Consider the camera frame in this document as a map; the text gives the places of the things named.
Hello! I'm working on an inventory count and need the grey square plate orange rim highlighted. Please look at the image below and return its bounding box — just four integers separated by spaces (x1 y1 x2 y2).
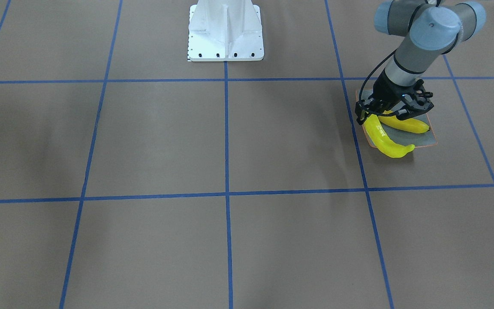
355 89 438 148

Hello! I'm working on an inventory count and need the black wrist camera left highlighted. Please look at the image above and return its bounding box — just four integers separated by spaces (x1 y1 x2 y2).
396 79 434 121

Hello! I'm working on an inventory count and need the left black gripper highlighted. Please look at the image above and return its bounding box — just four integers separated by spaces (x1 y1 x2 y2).
355 71 420 125

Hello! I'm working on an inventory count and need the yellow banana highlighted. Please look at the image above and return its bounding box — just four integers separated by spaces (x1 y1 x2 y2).
378 116 431 134
363 115 415 158

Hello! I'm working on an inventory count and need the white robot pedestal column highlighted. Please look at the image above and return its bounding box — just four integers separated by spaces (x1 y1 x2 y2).
187 0 265 61

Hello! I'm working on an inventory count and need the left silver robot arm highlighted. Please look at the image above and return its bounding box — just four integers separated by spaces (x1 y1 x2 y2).
355 0 487 125

